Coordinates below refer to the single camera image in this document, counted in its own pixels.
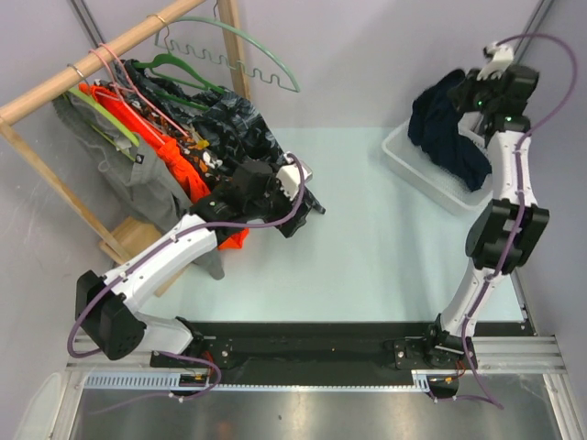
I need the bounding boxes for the bright orange shorts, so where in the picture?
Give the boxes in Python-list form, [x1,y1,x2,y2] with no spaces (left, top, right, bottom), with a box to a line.
[78,82,251,252]

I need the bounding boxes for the mint green wavy hanger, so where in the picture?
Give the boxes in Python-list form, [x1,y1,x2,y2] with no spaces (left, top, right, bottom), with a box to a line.
[154,16,302,94]

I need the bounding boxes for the pink wire hanger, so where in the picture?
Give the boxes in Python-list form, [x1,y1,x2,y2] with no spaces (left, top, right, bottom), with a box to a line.
[89,43,190,138]

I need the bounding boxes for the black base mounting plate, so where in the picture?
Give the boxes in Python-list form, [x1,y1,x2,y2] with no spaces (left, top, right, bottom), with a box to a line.
[150,316,537,398]

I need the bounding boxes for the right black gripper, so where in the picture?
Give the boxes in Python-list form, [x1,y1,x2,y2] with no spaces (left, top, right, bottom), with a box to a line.
[448,67,501,115]

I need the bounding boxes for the grey shorts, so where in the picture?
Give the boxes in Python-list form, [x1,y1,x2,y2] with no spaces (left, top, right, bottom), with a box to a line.
[52,93,226,281]

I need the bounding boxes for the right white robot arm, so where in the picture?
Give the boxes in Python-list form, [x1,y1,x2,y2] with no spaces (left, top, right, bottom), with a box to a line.
[423,64,549,369]

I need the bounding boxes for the navy blue shorts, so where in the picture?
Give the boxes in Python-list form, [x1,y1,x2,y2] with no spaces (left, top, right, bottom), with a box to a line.
[408,69,492,192]

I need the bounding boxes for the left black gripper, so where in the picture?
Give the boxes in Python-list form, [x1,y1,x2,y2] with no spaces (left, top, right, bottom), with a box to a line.
[245,166,311,237]

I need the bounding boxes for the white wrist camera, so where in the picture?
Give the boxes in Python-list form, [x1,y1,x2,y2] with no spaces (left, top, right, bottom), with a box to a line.
[276,151,313,201]
[477,42,515,81]

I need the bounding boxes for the lime green hanger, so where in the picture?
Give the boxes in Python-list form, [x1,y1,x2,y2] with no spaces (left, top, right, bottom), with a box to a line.
[68,87,139,147]

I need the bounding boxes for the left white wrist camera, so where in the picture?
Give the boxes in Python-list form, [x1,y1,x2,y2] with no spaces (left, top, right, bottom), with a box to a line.
[276,151,313,201]

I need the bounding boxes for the orange patterned shorts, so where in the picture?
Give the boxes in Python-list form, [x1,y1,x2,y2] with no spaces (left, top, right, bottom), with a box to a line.
[96,82,226,191]

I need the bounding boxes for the wooden clothes rack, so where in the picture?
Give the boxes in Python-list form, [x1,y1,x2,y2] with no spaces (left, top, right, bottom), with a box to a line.
[0,0,251,298]

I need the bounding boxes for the white plastic basket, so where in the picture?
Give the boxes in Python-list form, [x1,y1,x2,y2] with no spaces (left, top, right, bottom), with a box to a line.
[381,120,492,215]

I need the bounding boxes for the white slotted cable duct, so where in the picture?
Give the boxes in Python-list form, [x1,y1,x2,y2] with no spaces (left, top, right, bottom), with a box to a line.
[84,372,430,392]

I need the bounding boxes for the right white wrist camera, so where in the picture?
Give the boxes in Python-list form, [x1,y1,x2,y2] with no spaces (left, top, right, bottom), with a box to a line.
[477,42,515,81]

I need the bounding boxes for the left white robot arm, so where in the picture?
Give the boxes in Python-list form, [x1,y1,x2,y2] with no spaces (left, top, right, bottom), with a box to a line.
[67,153,313,367]

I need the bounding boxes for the dark green hanger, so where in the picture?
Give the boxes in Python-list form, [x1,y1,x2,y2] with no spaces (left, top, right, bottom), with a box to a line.
[124,53,228,113]

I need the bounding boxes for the dark camouflage shorts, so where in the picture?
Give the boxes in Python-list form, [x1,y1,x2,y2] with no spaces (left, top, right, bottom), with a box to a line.
[123,58,327,226]

